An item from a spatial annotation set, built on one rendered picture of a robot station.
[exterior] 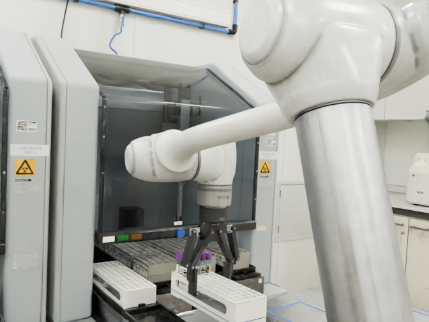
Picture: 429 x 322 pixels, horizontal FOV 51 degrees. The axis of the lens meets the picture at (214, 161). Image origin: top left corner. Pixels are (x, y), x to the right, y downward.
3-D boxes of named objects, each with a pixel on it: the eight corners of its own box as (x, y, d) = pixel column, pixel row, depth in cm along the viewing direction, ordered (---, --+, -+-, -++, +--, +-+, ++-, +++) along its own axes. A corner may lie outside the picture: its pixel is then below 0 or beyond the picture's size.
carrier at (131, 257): (156, 266, 164) (157, 250, 164) (159, 268, 163) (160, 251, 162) (127, 270, 158) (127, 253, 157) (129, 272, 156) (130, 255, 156)
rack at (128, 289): (87, 282, 149) (88, 264, 148) (116, 278, 154) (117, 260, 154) (124, 314, 124) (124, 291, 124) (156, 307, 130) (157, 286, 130)
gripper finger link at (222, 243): (209, 228, 119) (213, 225, 120) (225, 262, 123) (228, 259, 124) (217, 231, 116) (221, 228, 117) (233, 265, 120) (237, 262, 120)
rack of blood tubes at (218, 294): (169, 292, 126) (170, 271, 126) (200, 287, 132) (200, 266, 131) (233, 331, 101) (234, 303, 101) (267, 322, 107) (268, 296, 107)
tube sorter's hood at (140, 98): (51, 216, 176) (56, 51, 173) (185, 208, 210) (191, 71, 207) (98, 246, 134) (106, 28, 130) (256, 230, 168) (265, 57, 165)
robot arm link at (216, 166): (221, 181, 124) (178, 181, 117) (223, 124, 123) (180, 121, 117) (243, 185, 115) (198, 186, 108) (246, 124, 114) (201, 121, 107)
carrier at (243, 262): (246, 266, 170) (246, 250, 170) (249, 267, 169) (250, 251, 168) (220, 269, 164) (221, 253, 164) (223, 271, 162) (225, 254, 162)
